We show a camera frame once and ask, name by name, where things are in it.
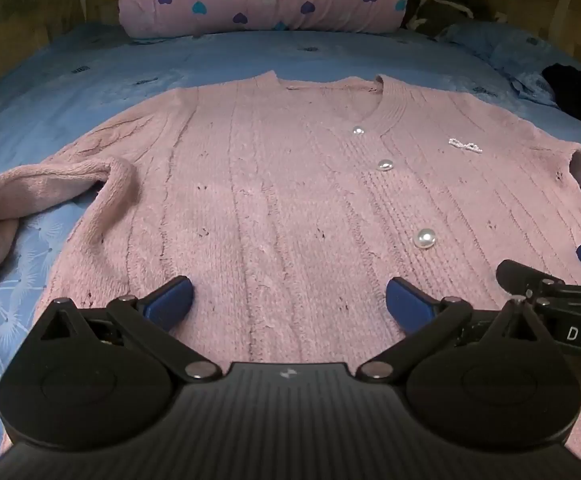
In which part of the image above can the black cloth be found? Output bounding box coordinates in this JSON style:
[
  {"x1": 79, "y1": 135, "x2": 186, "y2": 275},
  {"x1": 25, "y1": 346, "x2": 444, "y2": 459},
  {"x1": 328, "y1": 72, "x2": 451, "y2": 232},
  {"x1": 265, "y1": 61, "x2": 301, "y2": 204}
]
[{"x1": 541, "y1": 62, "x2": 581, "y2": 141}]

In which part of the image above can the pink knit cardigan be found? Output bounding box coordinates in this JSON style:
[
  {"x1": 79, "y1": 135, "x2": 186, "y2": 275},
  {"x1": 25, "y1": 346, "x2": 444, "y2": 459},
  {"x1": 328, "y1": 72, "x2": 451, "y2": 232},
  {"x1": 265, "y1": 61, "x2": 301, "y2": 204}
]
[{"x1": 0, "y1": 72, "x2": 581, "y2": 466}]

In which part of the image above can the blue pillow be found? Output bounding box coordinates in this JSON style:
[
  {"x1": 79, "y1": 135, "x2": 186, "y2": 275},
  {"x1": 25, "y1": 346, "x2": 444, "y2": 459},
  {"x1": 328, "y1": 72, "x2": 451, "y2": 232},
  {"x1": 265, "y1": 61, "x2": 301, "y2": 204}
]
[{"x1": 440, "y1": 20, "x2": 581, "y2": 106}]

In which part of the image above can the dark fluffy blanket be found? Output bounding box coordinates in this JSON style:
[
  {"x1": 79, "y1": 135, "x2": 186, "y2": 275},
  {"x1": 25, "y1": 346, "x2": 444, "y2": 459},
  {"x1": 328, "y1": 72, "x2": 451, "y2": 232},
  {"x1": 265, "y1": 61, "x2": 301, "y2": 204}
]
[{"x1": 403, "y1": 0, "x2": 496, "y2": 38}]

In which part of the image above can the blue dandelion print bedsheet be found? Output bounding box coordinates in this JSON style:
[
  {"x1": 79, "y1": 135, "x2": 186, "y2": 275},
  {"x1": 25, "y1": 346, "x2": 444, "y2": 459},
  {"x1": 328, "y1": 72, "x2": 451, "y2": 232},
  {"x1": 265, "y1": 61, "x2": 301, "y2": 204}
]
[{"x1": 0, "y1": 22, "x2": 581, "y2": 466}]

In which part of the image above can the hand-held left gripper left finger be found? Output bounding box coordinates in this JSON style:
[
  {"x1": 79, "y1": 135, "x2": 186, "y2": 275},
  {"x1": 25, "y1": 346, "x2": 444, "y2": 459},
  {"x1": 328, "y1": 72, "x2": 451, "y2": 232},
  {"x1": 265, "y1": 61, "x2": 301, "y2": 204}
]
[{"x1": 40, "y1": 276, "x2": 224, "y2": 380}]

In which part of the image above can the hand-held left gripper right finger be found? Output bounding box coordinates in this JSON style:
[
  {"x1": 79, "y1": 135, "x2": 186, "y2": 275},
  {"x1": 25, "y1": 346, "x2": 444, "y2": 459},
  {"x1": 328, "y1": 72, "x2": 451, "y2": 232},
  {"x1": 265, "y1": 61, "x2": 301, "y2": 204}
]
[{"x1": 357, "y1": 276, "x2": 543, "y2": 380}]

